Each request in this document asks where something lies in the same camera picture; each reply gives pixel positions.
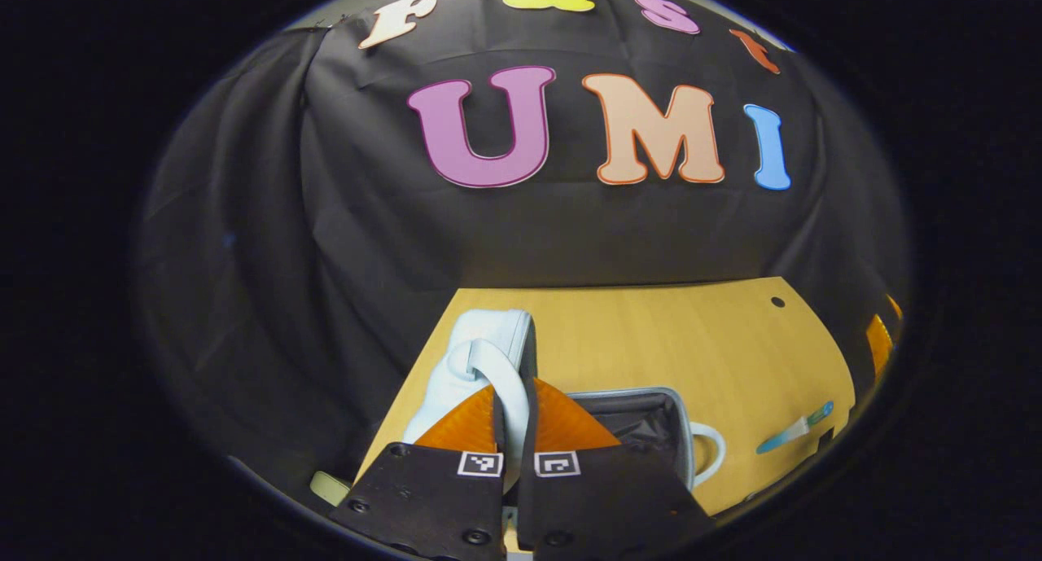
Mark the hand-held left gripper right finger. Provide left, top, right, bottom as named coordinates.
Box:
left=517, top=378, right=717, bottom=561

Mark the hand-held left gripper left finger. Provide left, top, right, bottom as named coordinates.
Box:
left=330, top=384, right=510, bottom=561

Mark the light blue suitcase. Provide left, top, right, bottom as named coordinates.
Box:
left=401, top=309, right=727, bottom=513

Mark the blue skin care tube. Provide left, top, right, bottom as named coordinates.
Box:
left=755, top=401, right=835, bottom=456

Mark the pale green object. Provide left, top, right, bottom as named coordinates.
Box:
left=309, top=470, right=352, bottom=506

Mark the black backdrop cloth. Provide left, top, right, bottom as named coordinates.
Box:
left=134, top=0, right=908, bottom=529

